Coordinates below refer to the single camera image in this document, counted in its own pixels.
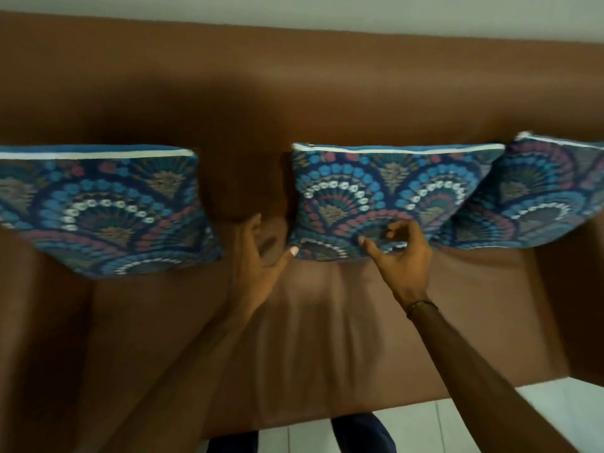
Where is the person's left hand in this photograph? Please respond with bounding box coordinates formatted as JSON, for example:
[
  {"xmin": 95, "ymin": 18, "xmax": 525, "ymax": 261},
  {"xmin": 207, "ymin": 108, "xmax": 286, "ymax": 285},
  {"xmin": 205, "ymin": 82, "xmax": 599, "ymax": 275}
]
[{"xmin": 229, "ymin": 213, "xmax": 301, "ymax": 323}]

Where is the person's right forearm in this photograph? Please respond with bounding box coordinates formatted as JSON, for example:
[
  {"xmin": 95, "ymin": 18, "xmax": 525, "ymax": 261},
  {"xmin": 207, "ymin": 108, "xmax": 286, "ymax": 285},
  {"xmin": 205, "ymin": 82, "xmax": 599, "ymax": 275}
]
[{"xmin": 409, "ymin": 304, "xmax": 582, "ymax": 453}]

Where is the person's left leg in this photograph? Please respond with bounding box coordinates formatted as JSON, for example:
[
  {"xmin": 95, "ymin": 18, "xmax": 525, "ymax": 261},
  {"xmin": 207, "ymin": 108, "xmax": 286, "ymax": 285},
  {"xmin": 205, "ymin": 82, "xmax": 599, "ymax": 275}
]
[{"xmin": 207, "ymin": 429, "xmax": 259, "ymax": 453}]

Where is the blue fan-patterned cushion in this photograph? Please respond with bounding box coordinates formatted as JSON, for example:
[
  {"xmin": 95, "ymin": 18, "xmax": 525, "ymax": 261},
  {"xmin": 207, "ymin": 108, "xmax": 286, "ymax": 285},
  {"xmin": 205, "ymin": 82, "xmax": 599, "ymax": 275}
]
[
  {"xmin": 0, "ymin": 144, "xmax": 223, "ymax": 279},
  {"xmin": 436, "ymin": 131, "xmax": 604, "ymax": 250},
  {"xmin": 287, "ymin": 142, "xmax": 506, "ymax": 261}
]

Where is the person's right leg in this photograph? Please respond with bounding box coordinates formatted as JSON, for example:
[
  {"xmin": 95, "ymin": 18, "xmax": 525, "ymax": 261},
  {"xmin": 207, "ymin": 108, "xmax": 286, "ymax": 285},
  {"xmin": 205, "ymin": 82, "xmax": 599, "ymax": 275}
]
[{"xmin": 330, "ymin": 414, "xmax": 398, "ymax": 453}]

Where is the brown fabric sofa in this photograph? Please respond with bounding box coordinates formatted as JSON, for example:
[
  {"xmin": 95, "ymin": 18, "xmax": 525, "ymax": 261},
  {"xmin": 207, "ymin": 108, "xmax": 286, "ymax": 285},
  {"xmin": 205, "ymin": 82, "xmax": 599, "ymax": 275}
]
[{"xmin": 0, "ymin": 10, "xmax": 604, "ymax": 453}]

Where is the beaded wrist bracelet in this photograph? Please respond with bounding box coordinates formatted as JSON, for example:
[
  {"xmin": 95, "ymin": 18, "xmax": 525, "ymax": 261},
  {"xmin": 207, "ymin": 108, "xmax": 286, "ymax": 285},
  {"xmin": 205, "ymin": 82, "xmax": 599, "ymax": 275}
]
[{"xmin": 406, "ymin": 300, "xmax": 436, "ymax": 320}]

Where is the person's leg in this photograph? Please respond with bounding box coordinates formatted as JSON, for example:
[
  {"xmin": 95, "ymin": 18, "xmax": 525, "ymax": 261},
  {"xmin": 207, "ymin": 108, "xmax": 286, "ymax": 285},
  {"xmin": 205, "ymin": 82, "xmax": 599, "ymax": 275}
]
[
  {"xmin": 207, "ymin": 429, "xmax": 259, "ymax": 453},
  {"xmin": 330, "ymin": 414, "xmax": 398, "ymax": 453}
]

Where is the person's left forearm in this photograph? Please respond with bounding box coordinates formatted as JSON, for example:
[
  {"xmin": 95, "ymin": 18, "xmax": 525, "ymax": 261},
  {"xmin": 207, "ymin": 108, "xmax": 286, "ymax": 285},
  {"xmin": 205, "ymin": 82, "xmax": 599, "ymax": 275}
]
[{"xmin": 108, "ymin": 310, "xmax": 265, "ymax": 453}]

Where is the person's right hand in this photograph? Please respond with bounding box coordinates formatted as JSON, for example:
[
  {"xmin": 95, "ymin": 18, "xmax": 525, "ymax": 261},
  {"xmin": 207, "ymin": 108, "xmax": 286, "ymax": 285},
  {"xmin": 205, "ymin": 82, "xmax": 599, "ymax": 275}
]
[{"xmin": 358, "ymin": 220, "xmax": 434, "ymax": 317}]

